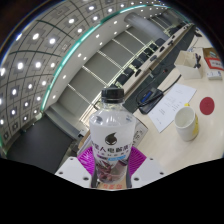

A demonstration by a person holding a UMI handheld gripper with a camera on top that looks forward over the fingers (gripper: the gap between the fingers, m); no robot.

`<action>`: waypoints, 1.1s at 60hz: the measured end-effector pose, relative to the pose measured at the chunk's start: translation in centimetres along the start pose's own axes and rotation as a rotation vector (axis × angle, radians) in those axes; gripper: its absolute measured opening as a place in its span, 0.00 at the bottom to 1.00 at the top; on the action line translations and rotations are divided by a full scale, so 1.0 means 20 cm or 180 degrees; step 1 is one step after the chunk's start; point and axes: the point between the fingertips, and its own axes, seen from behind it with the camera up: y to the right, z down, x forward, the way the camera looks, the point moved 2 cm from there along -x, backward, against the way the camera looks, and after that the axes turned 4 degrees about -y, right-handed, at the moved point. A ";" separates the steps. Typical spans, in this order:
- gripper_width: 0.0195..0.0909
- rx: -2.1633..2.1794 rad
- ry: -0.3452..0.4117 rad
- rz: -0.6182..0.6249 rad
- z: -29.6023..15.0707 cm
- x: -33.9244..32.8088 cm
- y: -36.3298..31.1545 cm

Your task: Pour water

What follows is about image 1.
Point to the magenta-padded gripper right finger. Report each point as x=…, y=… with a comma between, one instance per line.
x=148, y=170

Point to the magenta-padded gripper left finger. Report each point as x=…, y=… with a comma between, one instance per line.
x=71, y=170

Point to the clear black-capped drink bottle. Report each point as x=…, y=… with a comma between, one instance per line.
x=112, y=133

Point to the white and yellow mug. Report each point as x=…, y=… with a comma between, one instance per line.
x=186, y=125

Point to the white printed paper sheet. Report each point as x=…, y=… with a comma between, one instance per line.
x=170, y=105

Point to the black desk conference console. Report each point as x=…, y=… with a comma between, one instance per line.
x=150, y=100

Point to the flat round red coaster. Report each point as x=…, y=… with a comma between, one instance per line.
x=207, y=105

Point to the row of black office chairs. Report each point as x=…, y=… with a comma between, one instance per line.
x=140, y=61

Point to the group of ceiling lights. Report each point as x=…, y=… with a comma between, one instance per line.
x=36, y=65

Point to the black marker pen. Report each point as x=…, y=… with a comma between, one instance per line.
x=197, y=60

